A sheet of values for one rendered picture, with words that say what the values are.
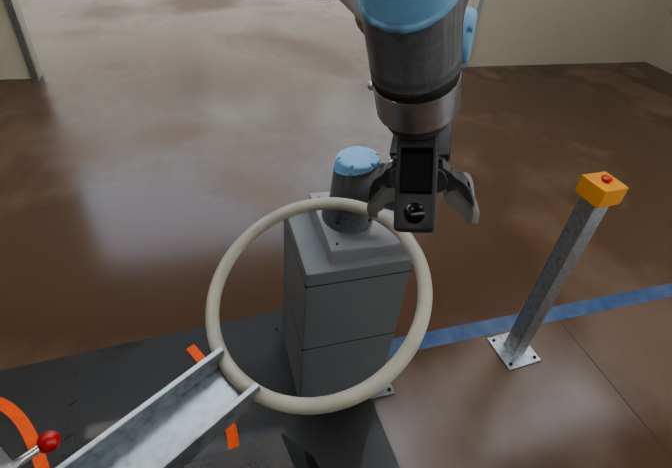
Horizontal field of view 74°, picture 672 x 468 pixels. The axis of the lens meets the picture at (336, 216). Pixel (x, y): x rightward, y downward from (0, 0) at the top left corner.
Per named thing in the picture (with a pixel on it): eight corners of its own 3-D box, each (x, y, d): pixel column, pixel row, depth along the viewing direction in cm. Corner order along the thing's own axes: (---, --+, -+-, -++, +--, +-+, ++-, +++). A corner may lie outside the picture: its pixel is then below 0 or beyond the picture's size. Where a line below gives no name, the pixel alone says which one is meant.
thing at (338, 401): (322, 479, 76) (319, 477, 74) (166, 314, 100) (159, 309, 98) (480, 271, 92) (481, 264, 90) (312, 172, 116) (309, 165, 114)
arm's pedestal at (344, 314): (271, 328, 235) (269, 198, 182) (361, 312, 248) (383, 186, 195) (290, 419, 198) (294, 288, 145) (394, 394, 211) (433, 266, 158)
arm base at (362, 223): (315, 202, 170) (318, 181, 163) (362, 198, 175) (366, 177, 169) (329, 236, 156) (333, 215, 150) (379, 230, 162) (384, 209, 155)
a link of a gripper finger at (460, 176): (485, 193, 57) (443, 154, 53) (484, 202, 56) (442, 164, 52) (453, 204, 60) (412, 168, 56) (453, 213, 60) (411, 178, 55)
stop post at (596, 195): (540, 361, 232) (647, 191, 165) (509, 371, 226) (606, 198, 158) (516, 330, 246) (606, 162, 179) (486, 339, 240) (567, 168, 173)
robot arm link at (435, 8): (480, -90, 37) (456, -23, 32) (472, 44, 47) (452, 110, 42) (371, -83, 40) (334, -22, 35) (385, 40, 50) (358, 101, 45)
